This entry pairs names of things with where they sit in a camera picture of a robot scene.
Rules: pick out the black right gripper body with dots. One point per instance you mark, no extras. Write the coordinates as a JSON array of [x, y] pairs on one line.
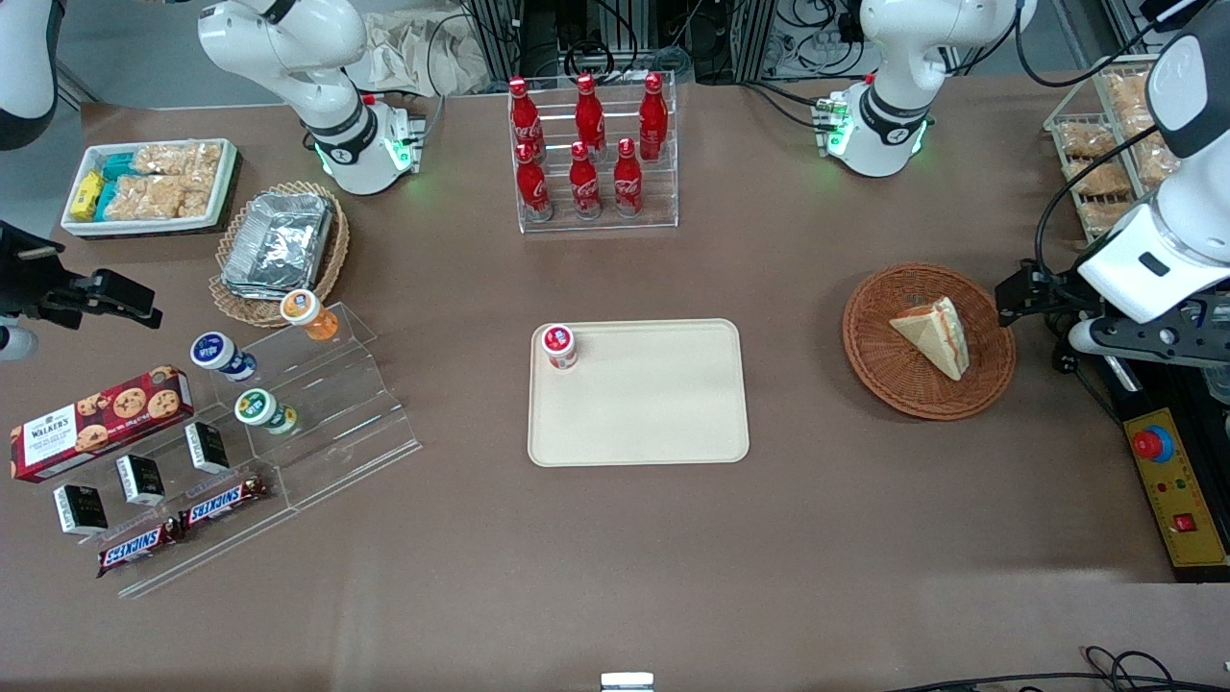
[[29, 282]]

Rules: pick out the triangular sandwich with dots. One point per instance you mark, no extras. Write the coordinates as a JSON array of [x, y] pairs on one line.
[[937, 336]]

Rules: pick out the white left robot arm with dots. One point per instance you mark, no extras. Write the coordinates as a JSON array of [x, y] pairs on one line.
[[894, 58]]

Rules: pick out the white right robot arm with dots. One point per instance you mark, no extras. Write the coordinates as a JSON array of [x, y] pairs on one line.
[[317, 86]]

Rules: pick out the oval light wicker basket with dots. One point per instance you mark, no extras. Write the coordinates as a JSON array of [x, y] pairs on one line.
[[240, 309]]

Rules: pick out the white rectangular snack tray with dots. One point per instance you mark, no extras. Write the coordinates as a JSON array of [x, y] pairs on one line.
[[226, 183]]

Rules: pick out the round brown wicker basket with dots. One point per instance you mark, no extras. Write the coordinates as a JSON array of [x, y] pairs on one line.
[[884, 365]]

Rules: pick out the beige plastic tray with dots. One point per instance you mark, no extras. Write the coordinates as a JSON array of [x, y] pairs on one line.
[[644, 404]]

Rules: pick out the black countertop appliance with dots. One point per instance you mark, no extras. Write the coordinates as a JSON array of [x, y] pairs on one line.
[[1153, 384]]

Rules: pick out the clear appliance container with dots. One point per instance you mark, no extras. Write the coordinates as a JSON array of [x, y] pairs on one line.
[[1218, 384]]

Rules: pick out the teal snack packet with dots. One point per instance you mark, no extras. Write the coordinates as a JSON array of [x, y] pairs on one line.
[[107, 200], [119, 167]]

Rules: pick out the clear rice cracker bag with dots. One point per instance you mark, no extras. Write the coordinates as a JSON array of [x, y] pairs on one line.
[[144, 197], [178, 159]]

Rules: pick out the yellow snack packet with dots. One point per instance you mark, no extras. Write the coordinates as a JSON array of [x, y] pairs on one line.
[[87, 195]]

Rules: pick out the blue-lid drink bottle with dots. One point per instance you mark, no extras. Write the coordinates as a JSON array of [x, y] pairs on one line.
[[219, 354]]

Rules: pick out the red Walkers cookie box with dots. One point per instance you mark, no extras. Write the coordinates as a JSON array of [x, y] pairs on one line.
[[96, 423]]

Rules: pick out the yellow emergency stop control box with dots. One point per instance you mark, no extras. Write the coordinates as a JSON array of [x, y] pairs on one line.
[[1182, 500]]

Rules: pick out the stacked aluminium foil trays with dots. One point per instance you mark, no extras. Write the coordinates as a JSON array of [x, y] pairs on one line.
[[279, 245]]

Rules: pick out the small black box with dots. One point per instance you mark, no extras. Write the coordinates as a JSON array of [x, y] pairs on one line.
[[140, 480], [208, 447], [80, 509]]

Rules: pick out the green-lid drink bottle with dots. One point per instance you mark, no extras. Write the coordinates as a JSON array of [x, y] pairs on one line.
[[261, 410]]

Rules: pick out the orange-lid drink bottle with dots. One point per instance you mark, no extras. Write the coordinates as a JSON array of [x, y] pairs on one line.
[[306, 312]]

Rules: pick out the Snickers chocolate bar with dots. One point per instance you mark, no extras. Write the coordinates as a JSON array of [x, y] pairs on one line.
[[223, 503], [137, 548]]

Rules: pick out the clear acrylic stepped stand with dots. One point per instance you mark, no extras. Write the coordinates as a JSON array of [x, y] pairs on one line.
[[346, 423]]

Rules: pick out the crumpled white bag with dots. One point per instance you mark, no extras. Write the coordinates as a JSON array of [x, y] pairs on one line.
[[404, 53]]

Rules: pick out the clear acrylic bottle rack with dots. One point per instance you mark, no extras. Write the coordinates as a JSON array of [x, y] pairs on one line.
[[663, 197]]

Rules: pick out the red cola bottle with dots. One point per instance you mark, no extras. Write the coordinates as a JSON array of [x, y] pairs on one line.
[[627, 183], [589, 111], [584, 185], [653, 113], [524, 115], [533, 187]]

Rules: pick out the red-lid yogurt cup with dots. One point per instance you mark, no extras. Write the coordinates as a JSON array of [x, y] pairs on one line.
[[559, 344]]

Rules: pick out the small white block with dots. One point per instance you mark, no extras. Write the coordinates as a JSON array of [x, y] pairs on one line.
[[627, 682]]

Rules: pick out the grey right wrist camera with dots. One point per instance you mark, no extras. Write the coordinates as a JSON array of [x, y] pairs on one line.
[[14, 343]]

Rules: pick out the aluminium frame with electronics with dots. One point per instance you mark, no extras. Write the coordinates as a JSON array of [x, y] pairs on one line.
[[711, 38]]

